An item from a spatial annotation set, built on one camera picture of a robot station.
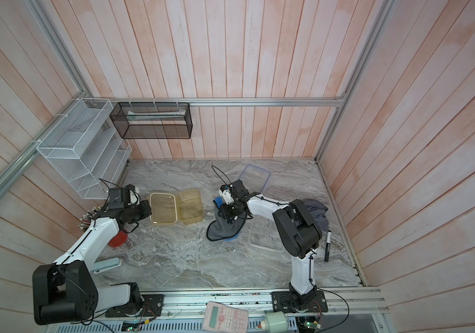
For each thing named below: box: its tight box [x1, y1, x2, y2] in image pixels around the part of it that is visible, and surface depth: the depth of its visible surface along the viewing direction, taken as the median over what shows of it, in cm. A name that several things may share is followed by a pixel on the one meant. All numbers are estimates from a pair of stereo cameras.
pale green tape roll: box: [263, 310, 289, 333], surface depth 65 cm
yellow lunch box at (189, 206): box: [177, 188, 204, 225], surface depth 102 cm
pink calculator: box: [202, 301, 249, 333], surface depth 71 cm
